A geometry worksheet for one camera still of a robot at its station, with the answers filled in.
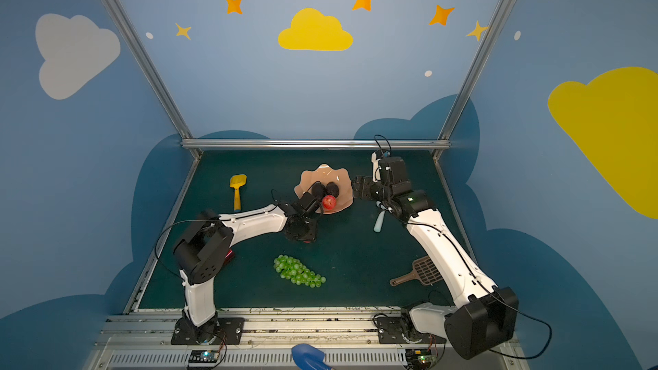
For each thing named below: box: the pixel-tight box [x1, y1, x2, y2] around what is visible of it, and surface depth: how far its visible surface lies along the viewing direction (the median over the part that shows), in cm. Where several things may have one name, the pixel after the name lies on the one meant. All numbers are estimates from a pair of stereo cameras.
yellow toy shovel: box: [229, 173, 248, 212], surface depth 110 cm
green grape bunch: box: [273, 254, 327, 288], surface depth 84 cm
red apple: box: [322, 194, 337, 210], surface depth 100 cm
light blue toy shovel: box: [373, 200, 388, 233], surface depth 98 cm
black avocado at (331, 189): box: [325, 181, 340, 198], surface depth 104 cm
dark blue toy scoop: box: [291, 343, 335, 370], surface depth 72 cm
